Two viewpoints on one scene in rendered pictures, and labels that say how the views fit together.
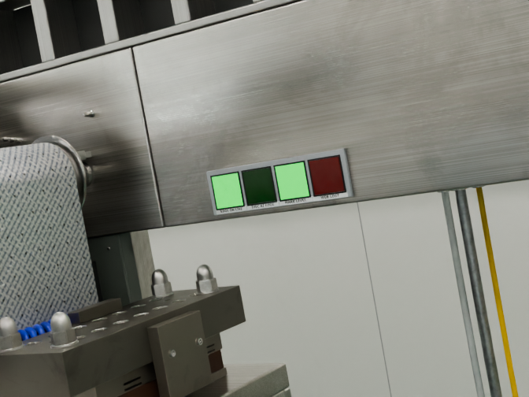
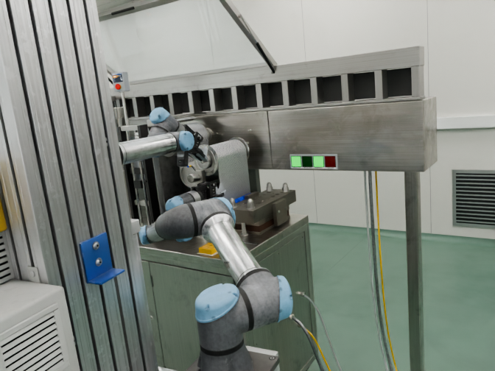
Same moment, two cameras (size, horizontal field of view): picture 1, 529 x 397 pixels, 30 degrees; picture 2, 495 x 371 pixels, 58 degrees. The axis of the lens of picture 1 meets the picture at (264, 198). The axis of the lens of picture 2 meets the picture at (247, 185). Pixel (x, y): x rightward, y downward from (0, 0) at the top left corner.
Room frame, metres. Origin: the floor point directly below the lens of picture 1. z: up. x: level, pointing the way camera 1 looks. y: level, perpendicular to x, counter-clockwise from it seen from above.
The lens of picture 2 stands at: (-0.66, 0.27, 1.55)
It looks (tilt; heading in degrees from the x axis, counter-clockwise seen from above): 12 degrees down; 1
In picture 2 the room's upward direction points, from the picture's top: 6 degrees counter-clockwise
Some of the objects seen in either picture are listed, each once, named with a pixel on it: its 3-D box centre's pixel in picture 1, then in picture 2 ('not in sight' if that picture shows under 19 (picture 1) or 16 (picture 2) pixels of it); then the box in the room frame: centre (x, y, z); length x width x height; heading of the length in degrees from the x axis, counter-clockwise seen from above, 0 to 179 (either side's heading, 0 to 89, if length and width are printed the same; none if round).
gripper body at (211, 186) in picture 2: not in sight; (203, 193); (1.30, 0.50, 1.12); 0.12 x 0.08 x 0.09; 146
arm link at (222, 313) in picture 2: not in sight; (221, 314); (0.42, 0.39, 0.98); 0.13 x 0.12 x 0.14; 114
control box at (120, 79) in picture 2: not in sight; (119, 82); (1.76, 0.92, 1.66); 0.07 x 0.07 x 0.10; 73
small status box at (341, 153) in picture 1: (276, 183); (313, 161); (1.48, -0.02, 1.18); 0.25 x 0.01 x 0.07; 56
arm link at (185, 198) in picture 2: not in sight; (180, 205); (1.17, 0.59, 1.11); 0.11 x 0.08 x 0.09; 146
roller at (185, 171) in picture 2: not in sight; (205, 170); (1.60, 0.51, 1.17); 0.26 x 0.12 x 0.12; 146
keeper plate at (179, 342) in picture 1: (182, 355); (280, 212); (1.42, 0.16, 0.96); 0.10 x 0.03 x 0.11; 146
